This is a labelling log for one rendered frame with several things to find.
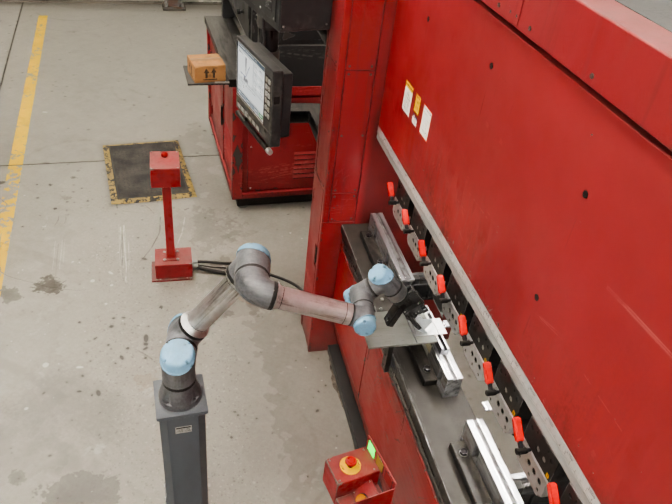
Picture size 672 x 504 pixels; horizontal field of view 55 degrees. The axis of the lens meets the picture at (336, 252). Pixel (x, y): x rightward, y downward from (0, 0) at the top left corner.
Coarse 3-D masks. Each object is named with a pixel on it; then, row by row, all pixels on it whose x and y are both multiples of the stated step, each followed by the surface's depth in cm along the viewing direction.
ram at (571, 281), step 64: (448, 0) 207; (448, 64) 210; (512, 64) 171; (384, 128) 277; (448, 128) 213; (512, 128) 173; (576, 128) 145; (640, 128) 128; (448, 192) 216; (512, 192) 174; (576, 192) 146; (640, 192) 126; (448, 256) 219; (512, 256) 176; (576, 256) 148; (640, 256) 127; (512, 320) 178; (576, 320) 149; (640, 320) 128; (576, 384) 151; (640, 384) 129; (576, 448) 152; (640, 448) 130
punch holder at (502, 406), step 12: (504, 372) 184; (492, 384) 191; (504, 384) 184; (492, 396) 191; (504, 396) 185; (516, 396) 178; (492, 408) 192; (504, 408) 185; (516, 408) 178; (528, 408) 178; (504, 420) 185; (528, 420) 182; (504, 432) 185
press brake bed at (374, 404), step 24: (336, 288) 333; (336, 336) 357; (360, 336) 293; (336, 360) 356; (360, 360) 295; (360, 384) 298; (384, 384) 261; (360, 408) 305; (384, 408) 263; (408, 408) 235; (360, 432) 319; (384, 432) 265; (408, 432) 235; (384, 456) 266; (408, 456) 237; (384, 480) 270; (408, 480) 238; (432, 480) 215
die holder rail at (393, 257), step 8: (376, 216) 306; (376, 224) 301; (384, 224) 301; (376, 232) 301; (384, 232) 297; (376, 240) 302; (384, 240) 291; (392, 240) 292; (384, 248) 290; (392, 248) 287; (384, 256) 291; (392, 256) 282; (400, 256) 283; (392, 264) 281; (400, 264) 279; (400, 272) 274; (408, 272) 274; (400, 280) 271; (408, 280) 271
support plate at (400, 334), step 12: (384, 312) 248; (384, 324) 243; (396, 324) 243; (408, 324) 244; (372, 336) 237; (384, 336) 238; (396, 336) 238; (408, 336) 239; (420, 336) 239; (432, 336) 240; (372, 348) 233
